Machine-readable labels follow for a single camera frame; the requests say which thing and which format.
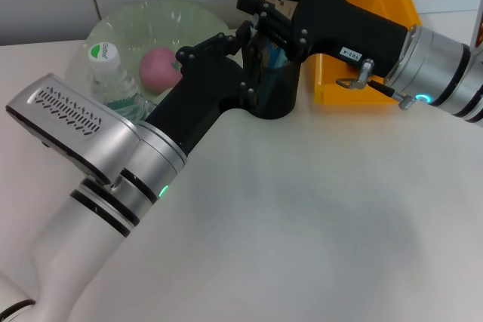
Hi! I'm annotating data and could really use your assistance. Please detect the clear water bottle green label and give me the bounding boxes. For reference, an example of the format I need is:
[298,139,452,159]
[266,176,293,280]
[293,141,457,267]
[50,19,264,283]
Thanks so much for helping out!
[87,41,152,121]

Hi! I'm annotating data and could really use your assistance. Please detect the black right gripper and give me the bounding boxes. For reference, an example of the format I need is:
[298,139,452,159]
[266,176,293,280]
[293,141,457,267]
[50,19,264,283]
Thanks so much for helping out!
[235,0,411,82]

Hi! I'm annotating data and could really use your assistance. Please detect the green glass fruit plate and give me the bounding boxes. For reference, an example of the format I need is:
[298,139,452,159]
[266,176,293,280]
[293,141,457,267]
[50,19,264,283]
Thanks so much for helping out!
[83,0,231,108]

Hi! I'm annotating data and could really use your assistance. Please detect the blue scissors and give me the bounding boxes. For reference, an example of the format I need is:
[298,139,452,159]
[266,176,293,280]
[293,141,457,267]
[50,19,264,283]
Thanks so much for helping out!
[263,38,292,71]

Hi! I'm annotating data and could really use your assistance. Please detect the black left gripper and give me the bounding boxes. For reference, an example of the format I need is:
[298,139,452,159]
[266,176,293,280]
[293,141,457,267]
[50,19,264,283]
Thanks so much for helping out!
[144,22,267,154]

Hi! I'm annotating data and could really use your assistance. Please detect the black mesh pen holder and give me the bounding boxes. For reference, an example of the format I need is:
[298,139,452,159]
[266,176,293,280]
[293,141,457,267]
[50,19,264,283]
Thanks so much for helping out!
[243,31,303,119]

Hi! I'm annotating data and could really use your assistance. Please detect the pink peach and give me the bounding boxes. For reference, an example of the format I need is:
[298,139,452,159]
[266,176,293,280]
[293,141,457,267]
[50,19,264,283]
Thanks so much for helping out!
[138,46,184,94]

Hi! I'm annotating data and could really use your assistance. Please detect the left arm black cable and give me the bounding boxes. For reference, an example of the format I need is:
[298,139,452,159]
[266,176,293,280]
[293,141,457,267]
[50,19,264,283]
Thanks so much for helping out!
[0,298,37,317]

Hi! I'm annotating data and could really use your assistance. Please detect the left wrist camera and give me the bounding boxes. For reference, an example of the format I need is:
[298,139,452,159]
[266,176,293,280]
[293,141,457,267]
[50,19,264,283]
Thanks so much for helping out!
[5,72,143,186]

